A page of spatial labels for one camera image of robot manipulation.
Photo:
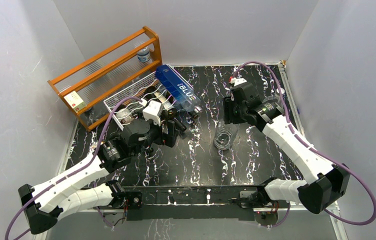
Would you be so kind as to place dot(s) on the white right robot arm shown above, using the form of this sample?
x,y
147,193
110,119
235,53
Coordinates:
x,y
323,182

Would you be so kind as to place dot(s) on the large clear bottle white cap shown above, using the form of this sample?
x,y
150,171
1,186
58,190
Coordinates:
x,y
276,97

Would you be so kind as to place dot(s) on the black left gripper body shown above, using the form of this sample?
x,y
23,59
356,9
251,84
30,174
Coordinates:
x,y
160,138

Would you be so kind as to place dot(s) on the white green small box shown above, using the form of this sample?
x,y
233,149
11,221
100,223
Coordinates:
x,y
75,101

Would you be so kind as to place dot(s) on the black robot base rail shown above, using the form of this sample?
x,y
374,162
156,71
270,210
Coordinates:
x,y
244,203

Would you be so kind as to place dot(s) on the dark green tall wine bottle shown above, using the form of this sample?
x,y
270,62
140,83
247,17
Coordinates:
x,y
169,112

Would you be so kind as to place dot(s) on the green wine bottle grey foil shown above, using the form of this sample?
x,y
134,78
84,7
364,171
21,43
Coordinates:
x,y
124,115

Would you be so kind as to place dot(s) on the orange wooden shelf rack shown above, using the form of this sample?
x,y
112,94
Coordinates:
x,y
106,73

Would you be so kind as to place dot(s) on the round clear bottle white cap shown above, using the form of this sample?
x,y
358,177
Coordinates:
x,y
225,135

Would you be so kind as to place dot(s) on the white wire wine rack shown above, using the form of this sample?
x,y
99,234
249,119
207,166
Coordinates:
x,y
134,89

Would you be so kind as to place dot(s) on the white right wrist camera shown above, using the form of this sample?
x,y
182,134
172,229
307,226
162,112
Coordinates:
x,y
234,81

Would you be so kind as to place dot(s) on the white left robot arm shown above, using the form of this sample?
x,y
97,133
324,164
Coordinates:
x,y
45,204

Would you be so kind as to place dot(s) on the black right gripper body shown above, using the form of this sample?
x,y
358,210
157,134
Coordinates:
x,y
233,113

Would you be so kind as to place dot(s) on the blue white round jar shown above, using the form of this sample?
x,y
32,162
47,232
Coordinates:
x,y
143,55

